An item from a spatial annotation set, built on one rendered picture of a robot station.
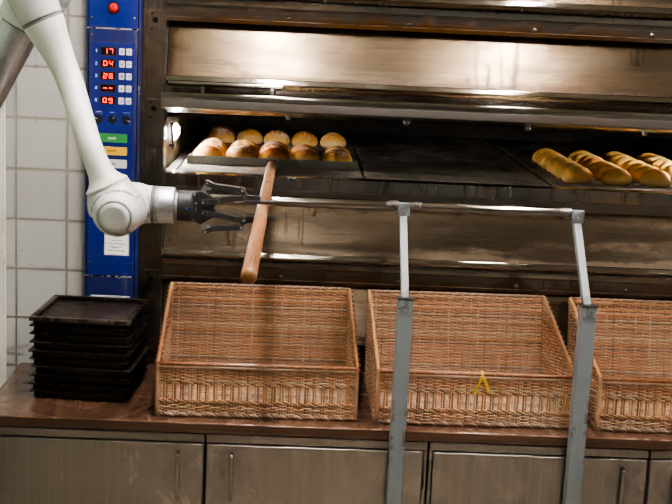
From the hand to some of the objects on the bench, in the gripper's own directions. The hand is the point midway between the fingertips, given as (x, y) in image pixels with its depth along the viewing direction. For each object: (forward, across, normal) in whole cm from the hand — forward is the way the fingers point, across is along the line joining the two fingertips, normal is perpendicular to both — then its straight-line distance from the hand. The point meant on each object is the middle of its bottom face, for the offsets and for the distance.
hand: (261, 209), depth 304 cm
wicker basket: (0, +62, -50) cm, 79 cm away
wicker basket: (+60, +61, -49) cm, 99 cm away
